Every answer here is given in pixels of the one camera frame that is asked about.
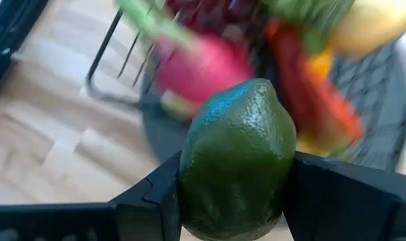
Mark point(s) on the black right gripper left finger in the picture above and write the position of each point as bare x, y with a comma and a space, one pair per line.
149, 207

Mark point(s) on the green avocado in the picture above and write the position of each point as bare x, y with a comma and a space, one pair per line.
236, 160

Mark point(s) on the green cucumber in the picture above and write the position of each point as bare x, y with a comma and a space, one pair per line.
309, 20

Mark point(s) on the pink dragon fruit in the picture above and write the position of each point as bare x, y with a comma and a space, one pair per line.
206, 70

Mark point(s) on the red chili pepper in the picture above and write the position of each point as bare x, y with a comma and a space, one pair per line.
309, 100

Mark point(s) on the yellow pear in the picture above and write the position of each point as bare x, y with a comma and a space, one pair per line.
370, 23

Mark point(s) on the yellow bell pepper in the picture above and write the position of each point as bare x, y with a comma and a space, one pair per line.
318, 67

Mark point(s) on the red grape bunch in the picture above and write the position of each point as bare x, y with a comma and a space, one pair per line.
209, 13

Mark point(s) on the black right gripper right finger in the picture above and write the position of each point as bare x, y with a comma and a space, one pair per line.
329, 201

